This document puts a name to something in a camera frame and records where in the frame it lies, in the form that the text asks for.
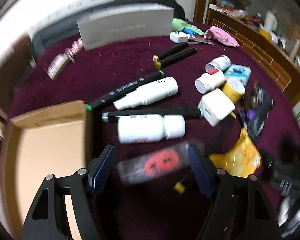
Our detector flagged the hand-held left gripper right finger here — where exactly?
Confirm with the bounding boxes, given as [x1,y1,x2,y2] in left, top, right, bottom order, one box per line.
[188,145,282,240]

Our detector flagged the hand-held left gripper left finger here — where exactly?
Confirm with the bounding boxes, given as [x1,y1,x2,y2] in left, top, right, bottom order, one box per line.
[20,144,116,240]

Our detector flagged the clear bottle with red contents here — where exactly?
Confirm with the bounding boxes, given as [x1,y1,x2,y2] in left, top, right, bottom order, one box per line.
[117,141,205,187]

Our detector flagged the cardboard box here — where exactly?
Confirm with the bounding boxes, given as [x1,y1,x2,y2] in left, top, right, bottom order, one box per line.
[0,100,95,240]

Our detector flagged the black marker with green cap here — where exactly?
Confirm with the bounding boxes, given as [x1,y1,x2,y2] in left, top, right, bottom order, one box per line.
[86,70,165,111]

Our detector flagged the teal cartoon tissue pack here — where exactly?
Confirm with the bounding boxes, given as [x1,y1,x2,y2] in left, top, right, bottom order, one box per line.
[224,64,251,85]

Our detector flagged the small yellow-capped item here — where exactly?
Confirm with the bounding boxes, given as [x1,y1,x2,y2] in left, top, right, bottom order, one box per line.
[174,177,191,193]

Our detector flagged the yellow snack packet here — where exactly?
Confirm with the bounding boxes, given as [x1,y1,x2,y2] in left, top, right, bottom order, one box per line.
[209,128,262,178]

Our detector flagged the large white pill bottle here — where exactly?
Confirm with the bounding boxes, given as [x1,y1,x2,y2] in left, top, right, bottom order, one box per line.
[117,114,186,144]

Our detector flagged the dark foil packet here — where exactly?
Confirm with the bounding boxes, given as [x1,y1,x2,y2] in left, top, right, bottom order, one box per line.
[239,81,275,144]

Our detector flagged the large white charger adapter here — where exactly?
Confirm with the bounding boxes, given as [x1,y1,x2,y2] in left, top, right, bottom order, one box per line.
[197,88,235,127]

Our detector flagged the black marker with white end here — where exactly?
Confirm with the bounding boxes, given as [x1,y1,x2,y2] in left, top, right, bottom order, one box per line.
[102,107,203,123]

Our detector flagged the yellow round tin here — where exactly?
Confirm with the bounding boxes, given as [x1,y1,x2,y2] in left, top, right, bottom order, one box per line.
[222,77,246,103]

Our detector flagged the white bottle with red label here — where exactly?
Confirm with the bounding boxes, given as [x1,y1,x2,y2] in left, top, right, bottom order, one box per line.
[195,69,226,93]

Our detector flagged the white spray bottle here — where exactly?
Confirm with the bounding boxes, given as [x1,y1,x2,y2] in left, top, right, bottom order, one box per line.
[113,77,178,111]

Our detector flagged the small white bottle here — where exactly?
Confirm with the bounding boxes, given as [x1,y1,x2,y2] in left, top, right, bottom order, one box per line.
[205,55,231,72]

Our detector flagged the black marker with yellow cap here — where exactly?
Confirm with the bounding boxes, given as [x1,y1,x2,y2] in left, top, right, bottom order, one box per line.
[155,48,198,68]
[153,42,189,62]

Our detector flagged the silver tube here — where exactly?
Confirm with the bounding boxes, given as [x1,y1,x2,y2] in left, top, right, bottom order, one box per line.
[189,34,215,46]

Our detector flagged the small white charger adapter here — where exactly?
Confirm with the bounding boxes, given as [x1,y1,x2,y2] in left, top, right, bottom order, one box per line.
[170,31,189,44]

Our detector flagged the pink cloth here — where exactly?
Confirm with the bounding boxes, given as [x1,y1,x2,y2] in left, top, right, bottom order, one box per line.
[205,26,240,47]

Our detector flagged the grey rectangular box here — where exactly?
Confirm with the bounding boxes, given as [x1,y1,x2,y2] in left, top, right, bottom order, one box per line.
[77,4,175,50]

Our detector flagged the brown bolster pillow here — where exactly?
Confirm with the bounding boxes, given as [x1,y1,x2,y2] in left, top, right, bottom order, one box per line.
[0,36,33,103]

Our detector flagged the green cloth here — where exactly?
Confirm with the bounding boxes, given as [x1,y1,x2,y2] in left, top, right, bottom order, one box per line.
[172,18,205,36]

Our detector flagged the pile of assorted clutter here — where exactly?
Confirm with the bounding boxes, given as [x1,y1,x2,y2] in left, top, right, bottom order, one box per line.
[210,0,300,77]

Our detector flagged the white remote with keychain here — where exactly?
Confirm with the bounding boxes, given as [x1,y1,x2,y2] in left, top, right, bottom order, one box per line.
[47,38,84,80]

